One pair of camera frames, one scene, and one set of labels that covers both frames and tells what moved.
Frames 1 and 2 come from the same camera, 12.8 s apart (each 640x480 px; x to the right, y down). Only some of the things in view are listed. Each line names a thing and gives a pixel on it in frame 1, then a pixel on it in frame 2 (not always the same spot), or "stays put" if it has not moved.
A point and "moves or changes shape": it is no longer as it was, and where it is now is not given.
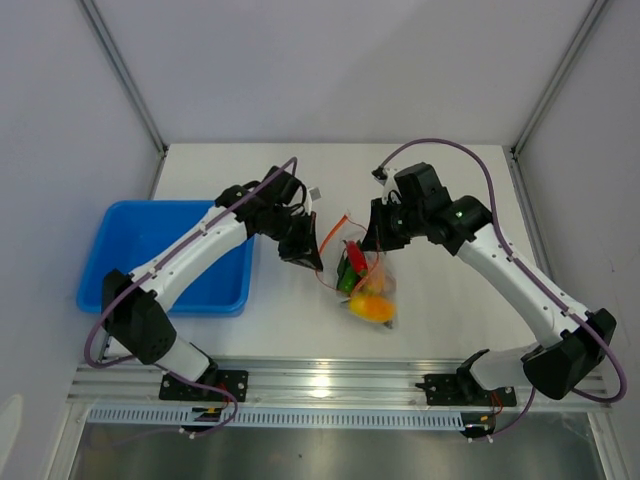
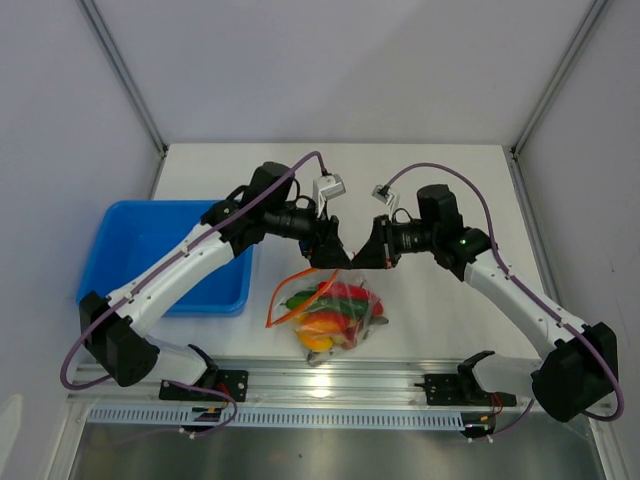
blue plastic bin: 118,235 stays put
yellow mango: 372,308 → 315,342
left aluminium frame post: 113,52 stays put
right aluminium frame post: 591,20 stays put
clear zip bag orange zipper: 363,278 moves or changes shape
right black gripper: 377,239 → 380,251
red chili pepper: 357,256 moves or changes shape
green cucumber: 347,276 → 356,307
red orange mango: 374,295 → 320,322
